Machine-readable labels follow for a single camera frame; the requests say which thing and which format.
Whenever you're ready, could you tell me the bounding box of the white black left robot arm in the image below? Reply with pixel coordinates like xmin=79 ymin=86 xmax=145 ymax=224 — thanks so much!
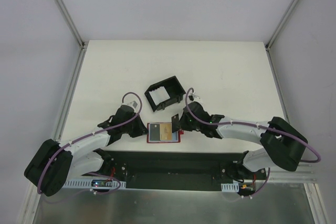
xmin=24 ymin=101 xmax=148 ymax=197

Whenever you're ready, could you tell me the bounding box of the red leather card holder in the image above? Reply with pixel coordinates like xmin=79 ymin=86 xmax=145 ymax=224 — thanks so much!
xmin=146 ymin=122 xmax=183 ymax=144

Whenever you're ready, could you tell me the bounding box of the gold credit card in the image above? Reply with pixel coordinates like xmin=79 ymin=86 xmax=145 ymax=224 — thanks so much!
xmin=160 ymin=123 xmax=172 ymax=141

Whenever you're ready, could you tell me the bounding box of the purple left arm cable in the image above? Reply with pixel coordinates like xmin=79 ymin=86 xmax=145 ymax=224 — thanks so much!
xmin=37 ymin=92 xmax=144 ymax=197

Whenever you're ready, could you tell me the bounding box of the right white cable duct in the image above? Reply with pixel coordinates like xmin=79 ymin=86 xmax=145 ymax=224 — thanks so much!
xmin=220 ymin=183 xmax=239 ymax=193

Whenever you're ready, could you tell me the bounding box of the right aluminium frame post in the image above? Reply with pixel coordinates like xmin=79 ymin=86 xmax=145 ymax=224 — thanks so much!
xmin=265 ymin=0 xmax=301 ymax=51

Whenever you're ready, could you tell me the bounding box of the dark credit card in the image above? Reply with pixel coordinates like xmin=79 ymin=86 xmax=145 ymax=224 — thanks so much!
xmin=171 ymin=114 xmax=180 ymax=133
xmin=149 ymin=123 xmax=161 ymax=142

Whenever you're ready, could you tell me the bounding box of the white cable duct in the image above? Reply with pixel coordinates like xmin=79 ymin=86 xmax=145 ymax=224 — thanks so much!
xmin=220 ymin=183 xmax=239 ymax=193
xmin=63 ymin=178 xmax=127 ymax=190

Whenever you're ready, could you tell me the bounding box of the left aluminium frame post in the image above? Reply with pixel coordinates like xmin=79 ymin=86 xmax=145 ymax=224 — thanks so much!
xmin=54 ymin=0 xmax=86 ymax=48

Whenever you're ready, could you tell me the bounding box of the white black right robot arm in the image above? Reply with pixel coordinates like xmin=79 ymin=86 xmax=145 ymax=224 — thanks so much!
xmin=177 ymin=102 xmax=308 ymax=179

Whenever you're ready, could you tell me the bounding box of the black card box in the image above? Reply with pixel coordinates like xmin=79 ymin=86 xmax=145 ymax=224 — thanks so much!
xmin=144 ymin=76 xmax=186 ymax=112

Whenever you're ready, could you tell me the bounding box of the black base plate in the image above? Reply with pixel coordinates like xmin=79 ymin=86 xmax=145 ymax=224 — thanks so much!
xmin=92 ymin=151 xmax=266 ymax=191

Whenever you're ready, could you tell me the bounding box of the aluminium frame post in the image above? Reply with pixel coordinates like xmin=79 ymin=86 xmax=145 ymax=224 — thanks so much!
xmin=265 ymin=0 xmax=301 ymax=51
xmin=54 ymin=0 xmax=86 ymax=48

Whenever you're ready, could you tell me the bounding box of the left white cable duct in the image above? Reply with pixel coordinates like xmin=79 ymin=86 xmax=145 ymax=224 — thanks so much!
xmin=63 ymin=178 xmax=127 ymax=190

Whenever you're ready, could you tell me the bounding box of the aluminium front rail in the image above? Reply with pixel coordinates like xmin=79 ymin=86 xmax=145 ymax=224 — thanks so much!
xmin=269 ymin=164 xmax=317 ymax=184

